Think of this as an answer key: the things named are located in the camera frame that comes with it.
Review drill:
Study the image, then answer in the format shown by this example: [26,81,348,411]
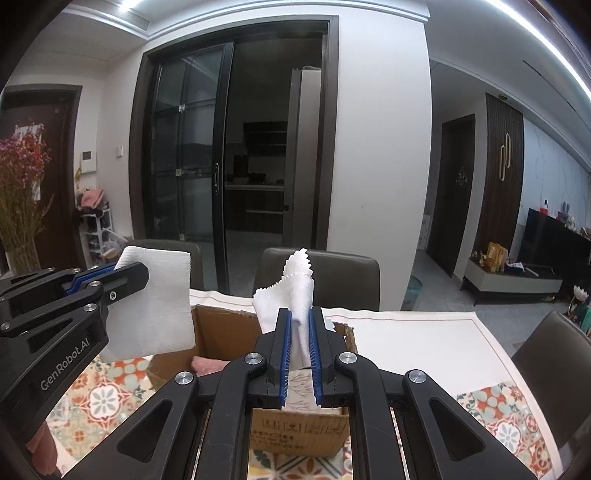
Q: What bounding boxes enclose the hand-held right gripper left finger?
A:
[60,308,293,480]

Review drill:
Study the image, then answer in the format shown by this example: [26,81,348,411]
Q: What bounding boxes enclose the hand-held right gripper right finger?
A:
[309,307,546,480]

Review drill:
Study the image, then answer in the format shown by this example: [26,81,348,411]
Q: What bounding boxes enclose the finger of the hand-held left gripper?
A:
[0,261,149,352]
[0,264,116,302]

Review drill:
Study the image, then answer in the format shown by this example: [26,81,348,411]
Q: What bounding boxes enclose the white square towel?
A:
[99,246,196,363]

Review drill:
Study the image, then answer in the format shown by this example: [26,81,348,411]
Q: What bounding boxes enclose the white zigzag-edged cloth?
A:
[252,248,336,371]

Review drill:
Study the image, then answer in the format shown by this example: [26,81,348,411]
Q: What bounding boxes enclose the brown cardboard box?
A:
[147,304,356,459]

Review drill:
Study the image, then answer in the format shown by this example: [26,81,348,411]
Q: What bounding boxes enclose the person's left hand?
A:
[25,422,63,478]

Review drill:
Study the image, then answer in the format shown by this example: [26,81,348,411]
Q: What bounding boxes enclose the white shoe rack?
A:
[81,210,128,269]

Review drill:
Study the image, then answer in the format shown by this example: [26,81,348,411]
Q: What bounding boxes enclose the grey leather dining chair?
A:
[254,248,380,311]
[122,239,205,291]
[512,310,591,455]

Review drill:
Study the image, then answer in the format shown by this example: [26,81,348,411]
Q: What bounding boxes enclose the pink cloth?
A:
[191,355,232,377]

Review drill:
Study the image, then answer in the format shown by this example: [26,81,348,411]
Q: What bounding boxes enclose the pink hat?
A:
[77,188,106,211]

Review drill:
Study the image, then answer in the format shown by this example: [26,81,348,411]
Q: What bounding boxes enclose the floral patterned tablecloth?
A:
[46,288,555,480]

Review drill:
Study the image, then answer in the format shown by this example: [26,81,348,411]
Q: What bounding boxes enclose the dried pink flowers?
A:
[0,134,55,259]

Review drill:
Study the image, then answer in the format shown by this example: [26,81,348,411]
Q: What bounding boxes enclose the kitchen counter cabinet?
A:
[225,182,285,232]

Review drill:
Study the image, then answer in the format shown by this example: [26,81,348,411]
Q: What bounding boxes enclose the sliding glass door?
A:
[150,44,235,244]

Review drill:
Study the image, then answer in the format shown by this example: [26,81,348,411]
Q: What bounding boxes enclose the silver refrigerator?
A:
[284,68,323,253]

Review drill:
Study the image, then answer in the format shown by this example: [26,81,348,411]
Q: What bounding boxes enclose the white television cabinet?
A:
[462,257,564,306]

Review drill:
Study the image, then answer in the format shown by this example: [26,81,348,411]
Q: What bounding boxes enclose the yellow gift bags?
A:
[485,242,509,272]

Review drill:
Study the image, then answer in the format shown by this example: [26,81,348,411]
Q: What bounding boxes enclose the black television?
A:
[516,208,591,278]

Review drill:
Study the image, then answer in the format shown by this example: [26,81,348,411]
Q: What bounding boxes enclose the ceiling light strip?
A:
[489,0,591,101]

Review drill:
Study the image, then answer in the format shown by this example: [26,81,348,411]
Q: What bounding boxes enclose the dark slatted wall panel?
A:
[485,92,525,228]

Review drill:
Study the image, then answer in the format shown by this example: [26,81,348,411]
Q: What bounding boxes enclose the gold wall ornament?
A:
[500,133,513,182]

